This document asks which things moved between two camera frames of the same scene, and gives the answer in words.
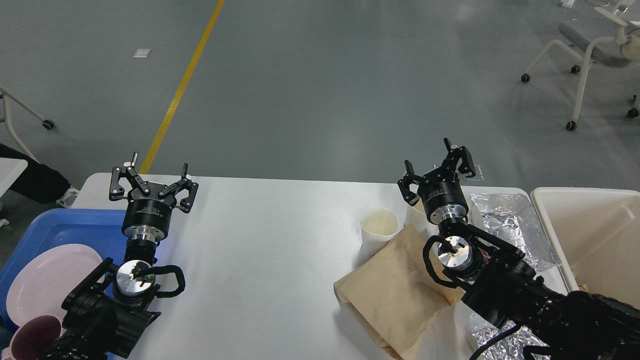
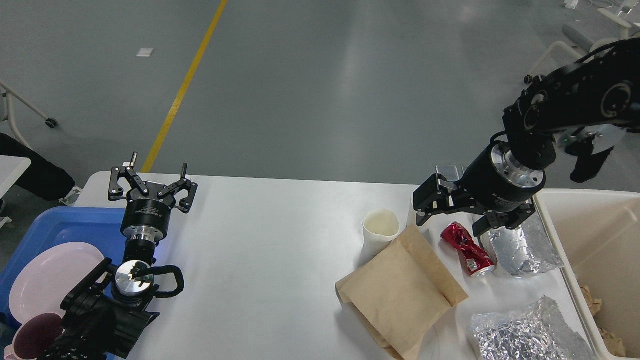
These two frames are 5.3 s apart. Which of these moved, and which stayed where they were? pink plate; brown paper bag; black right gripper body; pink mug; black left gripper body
Moved: black right gripper body
Stayed: brown paper bag; pink mug; black left gripper body; pink plate
